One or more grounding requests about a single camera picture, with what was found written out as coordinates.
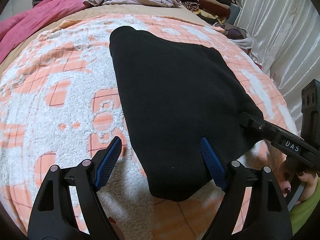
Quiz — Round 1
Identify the white satin curtain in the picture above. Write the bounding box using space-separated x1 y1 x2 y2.
236 0 319 130

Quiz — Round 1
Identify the pink quilt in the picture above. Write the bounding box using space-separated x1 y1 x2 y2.
1 0 87 61

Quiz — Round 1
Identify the plastic bag with clothes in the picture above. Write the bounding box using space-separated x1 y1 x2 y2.
214 23 253 49

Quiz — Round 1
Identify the pink and white fleece blanket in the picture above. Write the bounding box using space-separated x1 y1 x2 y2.
1 14 297 239

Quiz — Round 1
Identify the person's right hand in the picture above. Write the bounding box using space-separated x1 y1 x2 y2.
265 140 318 206

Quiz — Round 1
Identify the beige bed sheet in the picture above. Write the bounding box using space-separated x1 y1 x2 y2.
1 4 209 73

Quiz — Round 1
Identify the black sweatshirt with orange print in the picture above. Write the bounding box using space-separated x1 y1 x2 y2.
110 26 263 202

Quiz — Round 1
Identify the stack of folded clothes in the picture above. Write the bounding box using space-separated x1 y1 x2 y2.
162 0 242 26

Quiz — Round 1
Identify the green sleeve right forearm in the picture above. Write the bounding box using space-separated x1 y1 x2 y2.
290 179 319 235

